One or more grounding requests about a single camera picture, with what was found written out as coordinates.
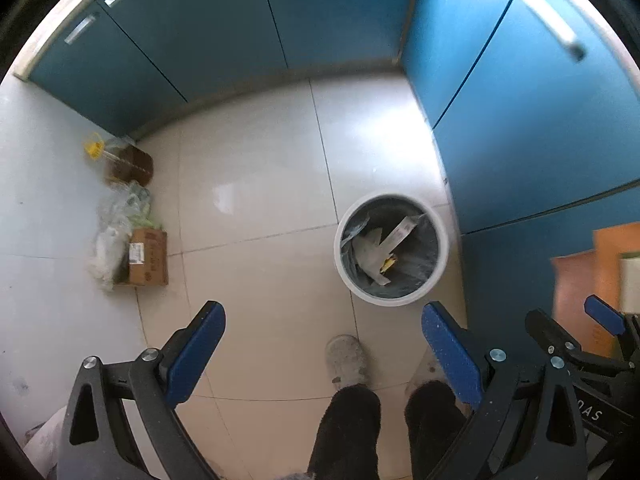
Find grey cabinet plinth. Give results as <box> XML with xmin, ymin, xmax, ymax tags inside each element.
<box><xmin>132</xmin><ymin>56</ymin><xmax>403</xmax><ymax>142</ymax></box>

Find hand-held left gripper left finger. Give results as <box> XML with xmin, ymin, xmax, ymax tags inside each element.
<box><xmin>56</xmin><ymin>301</ymin><xmax>226</xmax><ymax>480</ymax></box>

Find grey left slipper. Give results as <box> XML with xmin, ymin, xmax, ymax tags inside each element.
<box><xmin>325</xmin><ymin>335</ymin><xmax>371</xmax><ymax>387</ymax></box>

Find white bag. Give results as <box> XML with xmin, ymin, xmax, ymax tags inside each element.
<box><xmin>24</xmin><ymin>404</ymin><xmax>68</xmax><ymax>480</ymax></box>

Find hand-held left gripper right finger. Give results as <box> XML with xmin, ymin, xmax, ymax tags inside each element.
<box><xmin>421</xmin><ymin>302</ymin><xmax>588</xmax><ymax>480</ymax></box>

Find white round trash bin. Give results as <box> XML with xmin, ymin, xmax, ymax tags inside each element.
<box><xmin>334</xmin><ymin>193</ymin><xmax>449</xmax><ymax>307</ymax></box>

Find white paper scrap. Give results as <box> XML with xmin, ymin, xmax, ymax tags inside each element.
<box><xmin>350</xmin><ymin>215</ymin><xmax>426</xmax><ymax>287</ymax></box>

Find orange paper bag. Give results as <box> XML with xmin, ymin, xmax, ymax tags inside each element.
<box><xmin>549</xmin><ymin>226</ymin><xmax>640</xmax><ymax>358</ymax></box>

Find oil bottle with yellow cap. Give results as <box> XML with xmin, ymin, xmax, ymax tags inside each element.
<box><xmin>84</xmin><ymin>132</ymin><xmax>154</xmax><ymax>185</ymax></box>

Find person's right leg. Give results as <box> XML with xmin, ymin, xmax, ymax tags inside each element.
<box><xmin>404</xmin><ymin>381</ymin><xmax>477</xmax><ymax>480</ymax></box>

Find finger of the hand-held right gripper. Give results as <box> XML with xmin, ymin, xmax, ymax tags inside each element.
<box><xmin>525</xmin><ymin>309</ymin><xmax>622</xmax><ymax>377</ymax></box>
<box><xmin>584</xmin><ymin>295</ymin><xmax>640</xmax><ymax>361</ymax></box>

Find clear plastic bags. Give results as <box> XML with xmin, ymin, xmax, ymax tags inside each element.
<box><xmin>88</xmin><ymin>182</ymin><xmax>164</xmax><ymax>292</ymax></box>

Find blue cabinet door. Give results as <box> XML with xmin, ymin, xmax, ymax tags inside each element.
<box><xmin>27</xmin><ymin>4</ymin><xmax>189</xmax><ymax>137</ymax></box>
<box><xmin>99</xmin><ymin>0</ymin><xmax>292</xmax><ymax>107</ymax></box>
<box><xmin>401</xmin><ymin>0</ymin><xmax>530</xmax><ymax>128</ymax></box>
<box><xmin>256</xmin><ymin>0</ymin><xmax>422</xmax><ymax>73</ymax></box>
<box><xmin>432</xmin><ymin>0</ymin><xmax>640</xmax><ymax>235</ymax></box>
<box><xmin>460</xmin><ymin>204</ymin><xmax>640</xmax><ymax>351</ymax></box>

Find brown cardboard box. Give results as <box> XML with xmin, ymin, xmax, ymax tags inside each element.
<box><xmin>114</xmin><ymin>227</ymin><xmax>169</xmax><ymax>287</ymax></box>

